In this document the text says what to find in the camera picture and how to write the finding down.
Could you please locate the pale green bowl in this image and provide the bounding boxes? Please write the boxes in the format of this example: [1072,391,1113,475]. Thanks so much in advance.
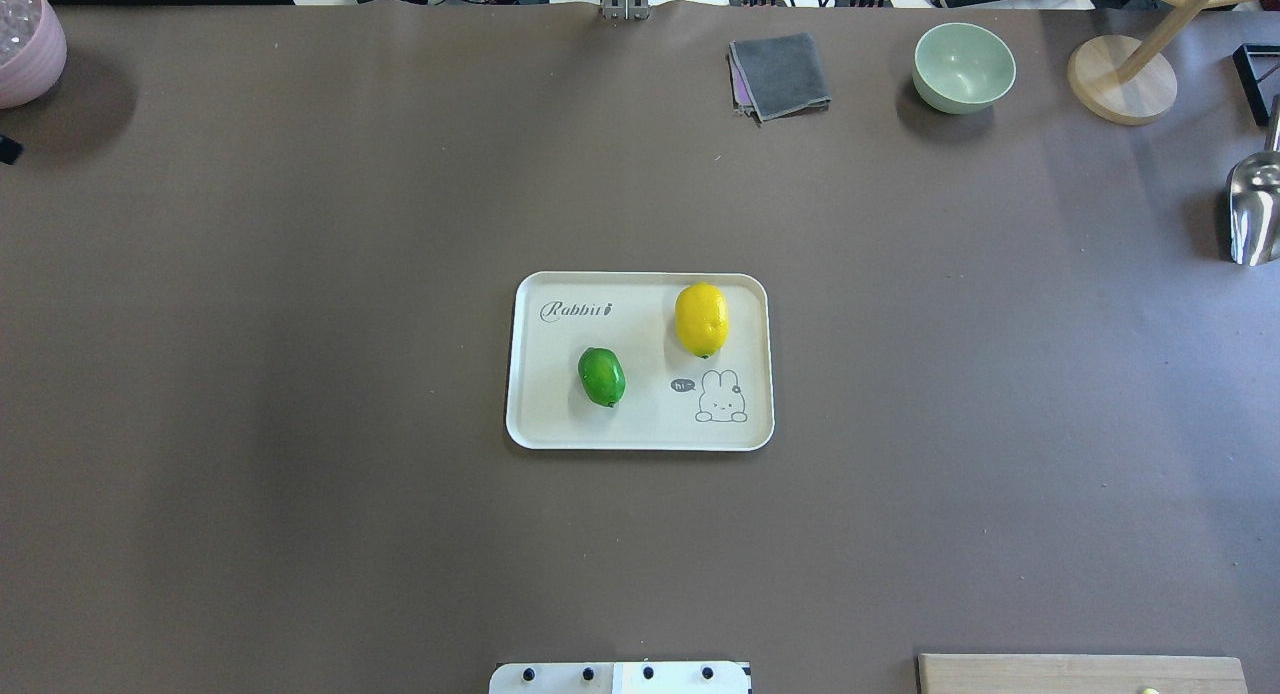
[911,20,1018,115]

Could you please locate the cream rabbit print tray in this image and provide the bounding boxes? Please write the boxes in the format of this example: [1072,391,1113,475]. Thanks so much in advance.
[506,271,776,452]

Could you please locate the green lime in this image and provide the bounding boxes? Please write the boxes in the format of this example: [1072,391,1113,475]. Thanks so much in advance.
[577,347,627,408]

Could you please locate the wooden mug tree stand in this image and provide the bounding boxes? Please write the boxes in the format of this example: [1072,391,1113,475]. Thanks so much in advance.
[1066,0,1267,125]

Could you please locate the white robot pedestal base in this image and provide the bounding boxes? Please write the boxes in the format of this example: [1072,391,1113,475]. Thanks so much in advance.
[488,659,754,693]

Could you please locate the metal scoop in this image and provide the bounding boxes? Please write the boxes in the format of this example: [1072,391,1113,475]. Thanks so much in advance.
[1228,97,1279,268]

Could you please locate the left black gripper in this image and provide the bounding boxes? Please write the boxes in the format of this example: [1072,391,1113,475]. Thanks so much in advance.
[0,134,23,165]

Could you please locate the yellow whole lemon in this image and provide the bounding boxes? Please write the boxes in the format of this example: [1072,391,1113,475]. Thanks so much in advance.
[675,280,730,359]

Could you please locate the grey folded cloth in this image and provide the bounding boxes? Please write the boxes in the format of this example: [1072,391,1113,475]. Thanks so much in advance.
[727,32,832,123]

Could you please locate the pink ribbed bowl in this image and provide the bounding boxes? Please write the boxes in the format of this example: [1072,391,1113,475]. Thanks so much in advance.
[1,0,67,110]

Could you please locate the bamboo cutting board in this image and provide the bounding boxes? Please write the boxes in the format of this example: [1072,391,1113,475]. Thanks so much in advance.
[916,653,1248,693]

